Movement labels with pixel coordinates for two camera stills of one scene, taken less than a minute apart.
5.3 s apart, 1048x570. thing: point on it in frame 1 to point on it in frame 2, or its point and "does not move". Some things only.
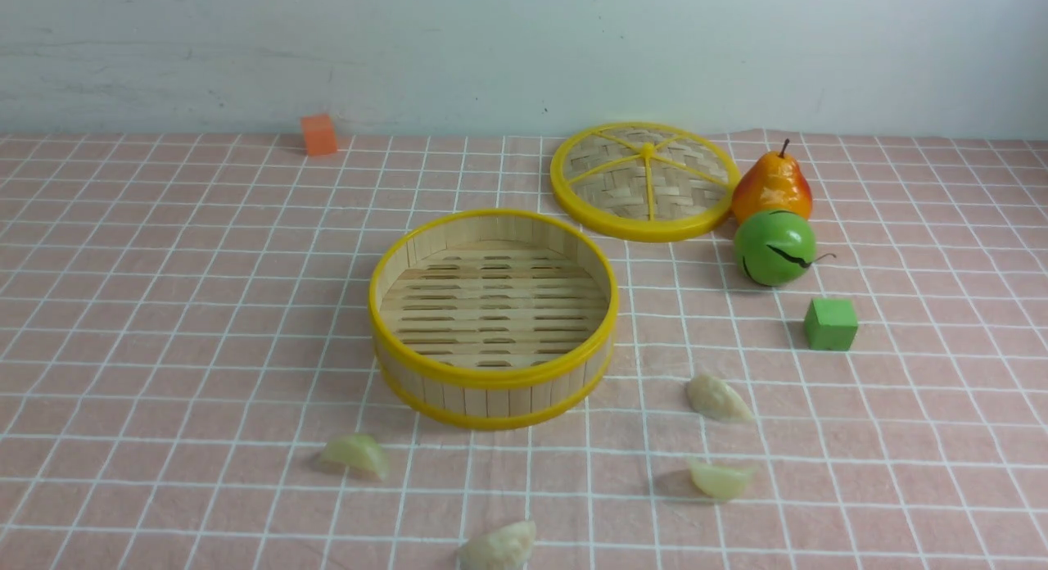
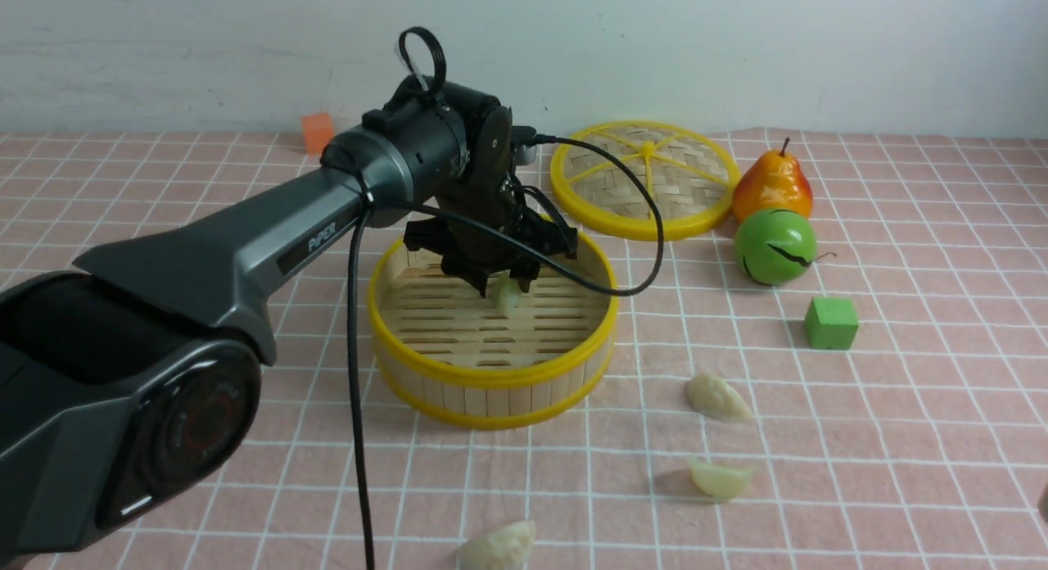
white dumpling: [508, 548] does not move
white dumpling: [715, 398] does not move
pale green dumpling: [358, 450] to [509, 293]
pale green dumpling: [720, 484] does not move
